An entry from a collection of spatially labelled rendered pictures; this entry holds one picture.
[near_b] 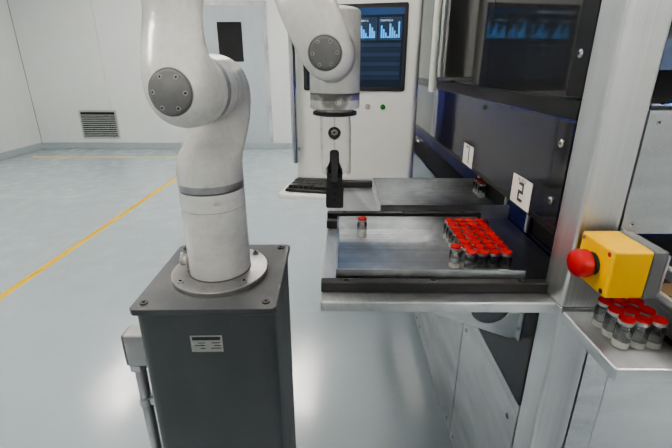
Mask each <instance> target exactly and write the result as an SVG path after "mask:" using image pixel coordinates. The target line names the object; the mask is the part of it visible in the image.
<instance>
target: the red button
mask: <svg viewBox="0 0 672 448"><path fill-rule="evenodd" d="M567 267H568V270H569V271H570V273H571V274H572V275H574V276H576V277H590V276H592V275H593V273H594V271H595V259H594V257H593V255H592V253H591V252H590V251H589V250H587V249H573V250H572V251H570V252H569V253H568V256H567Z"/></svg>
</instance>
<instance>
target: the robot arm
mask: <svg viewBox="0 0 672 448"><path fill-rule="evenodd" d="M274 1H275V4H276V6H277V9H278V12H279V14H280V17H281V19H282V21H283V23H284V26H285V28H286V30H287V32H288V35H289V37H290V39H291V41H292V43H293V45H294V47H295V49H296V52H297V54H298V56H299V58H300V59H301V61H302V63H303V65H304V66H305V68H306V69H307V70H308V71H309V73H310V108H312V109H316V110H314V111H313V115H316V116H320V143H321V159H322V169H323V173H324V174H326V172H327V185H326V207H327V208H343V192H344V187H343V185H342V175H343V172H344V173H347V175H348V174H350V173H351V119H350V116H354V115H357V111H355V110H353V109H358V108H359V100H360V49H361V11H360V9H358V8H356V7H353V6H347V5H338V3H337V0H274ZM141 5H142V24H141V43H140V70H141V80H142V85H143V90H144V93H145V96H146V99H147V101H148V103H149V105H150V107H151V108H152V109H153V111H154V112H155V113H156V114H157V115H158V116H159V117H160V118H161V119H162V120H164V121H165V122H167V123H169V124H171V125H174V126H176V127H182V128H188V130H187V133H186V136H185V139H184V141H183V144H182V146H181V149H180V151H179V154H178V157H177V162H176V176H177V184H178V192H179V199H180V206H181V213H182V220H183V228H184V235H185V242H186V249H187V253H184V252H181V253H180V259H179V261H180V263H179V264H178V265H177V266H176V267H175V268H174V270H173V271H172V274H171V280H172V285H173V287H174V288H175V289H176V290H177V291H178V292H180V293H182V294H184V295H187V296H191V297H197V298H218V297H224V296H229V295H233V294H237V293H239V292H242V291H245V290H247V289H249V288H251V287H253V286H254V285H256V284H257V283H259V282H260V281H261V280H262V279H263V278H264V277H265V276H266V273H267V271H268V262H267V259H266V258H265V256H263V255H262V254H261V253H259V252H258V251H257V250H252V249H249V237H248V225H247V213H246V199H245V187H244V174H243V162H242V160H243V150H244V145H245V140H246V136H247V131H248V126H249V120H250V112H251V93H250V87H249V83H248V79H247V77H246V75H245V73H244V71H243V69H242V68H241V67H240V66H239V65H238V64H237V63H236V62H235V61H234V60H232V59H230V58H228V57H226V56H223V55H220V54H214V53H209V52H208V49H207V46H206V42H205V36H204V28H203V9H204V0H141ZM338 151H339V152H338ZM342 170H343V172H342Z"/></svg>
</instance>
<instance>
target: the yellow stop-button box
mask: <svg viewBox="0 0 672 448"><path fill-rule="evenodd" d="M580 249H587V250H589V251H590V252H591V253H592V255H593V257H594V259H595V271H594V273H593V275H592V276H590V277H581V278H582V279H583V280H584V281H585V282H586V283H588V284H589V285H590V286H591V287H592V288H593V289H594V290H595V291H597V292H598V293H599V294H600V295H601V296H602V297H604V298H640V297H641V298H644V299H654V298H655V297H656V294H657V291H658V288H659V284H660V281H661V278H662V275H663V272H664V268H665V265H666V262H667V259H668V255H669V252H668V251H666V250H664V249H662V248H661V247H659V246H657V245H655V244H654V243H652V242H650V241H648V240H646V239H645V238H643V237H641V236H639V235H638V234H636V233H634V232H632V231H620V232H619V231H585V232H584V233H583V236H582V241H581V245H580Z"/></svg>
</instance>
